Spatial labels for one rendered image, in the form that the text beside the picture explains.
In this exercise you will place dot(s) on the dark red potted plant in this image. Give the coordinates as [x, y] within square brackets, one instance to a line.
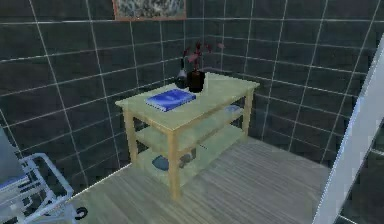
[196, 78]

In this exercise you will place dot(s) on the light wooden shelf table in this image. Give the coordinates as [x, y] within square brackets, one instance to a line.
[213, 100]

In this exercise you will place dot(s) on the grey small lump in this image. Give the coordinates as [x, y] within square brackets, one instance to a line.
[187, 157]

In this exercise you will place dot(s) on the blue book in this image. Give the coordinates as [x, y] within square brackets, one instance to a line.
[170, 99]

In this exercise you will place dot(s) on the pale blue small item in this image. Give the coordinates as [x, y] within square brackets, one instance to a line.
[232, 108]

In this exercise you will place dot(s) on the framed wall picture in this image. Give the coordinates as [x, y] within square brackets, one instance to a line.
[150, 9]

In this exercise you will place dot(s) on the white metal frame cart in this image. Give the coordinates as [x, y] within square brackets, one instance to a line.
[30, 190]

